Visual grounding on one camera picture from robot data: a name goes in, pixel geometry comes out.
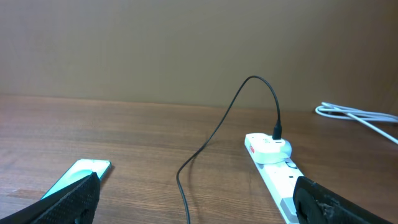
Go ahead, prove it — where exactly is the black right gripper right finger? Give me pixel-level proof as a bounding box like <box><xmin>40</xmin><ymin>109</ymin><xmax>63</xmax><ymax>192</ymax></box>
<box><xmin>293</xmin><ymin>176</ymin><xmax>392</xmax><ymax>224</ymax></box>

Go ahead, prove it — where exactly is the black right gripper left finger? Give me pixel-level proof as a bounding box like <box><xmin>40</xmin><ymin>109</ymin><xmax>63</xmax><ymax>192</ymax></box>
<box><xmin>1</xmin><ymin>172</ymin><xmax>100</xmax><ymax>224</ymax></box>

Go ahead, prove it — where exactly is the black USB charging cable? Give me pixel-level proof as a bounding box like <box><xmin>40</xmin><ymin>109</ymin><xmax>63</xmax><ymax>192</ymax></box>
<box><xmin>175</xmin><ymin>75</ymin><xmax>283</xmax><ymax>224</ymax></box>

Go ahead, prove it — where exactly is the white charger plug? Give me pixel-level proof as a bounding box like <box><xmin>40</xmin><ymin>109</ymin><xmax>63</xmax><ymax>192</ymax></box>
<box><xmin>244</xmin><ymin>133</ymin><xmax>292</xmax><ymax>164</ymax></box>

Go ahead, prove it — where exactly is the white power strip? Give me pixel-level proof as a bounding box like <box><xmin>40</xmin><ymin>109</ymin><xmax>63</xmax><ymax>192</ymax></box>
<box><xmin>250</xmin><ymin>155</ymin><xmax>303</xmax><ymax>224</ymax></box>

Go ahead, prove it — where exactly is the white power strip cable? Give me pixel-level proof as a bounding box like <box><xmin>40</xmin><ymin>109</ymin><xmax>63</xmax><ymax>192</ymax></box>
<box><xmin>315</xmin><ymin>101</ymin><xmax>398</xmax><ymax>146</ymax></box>

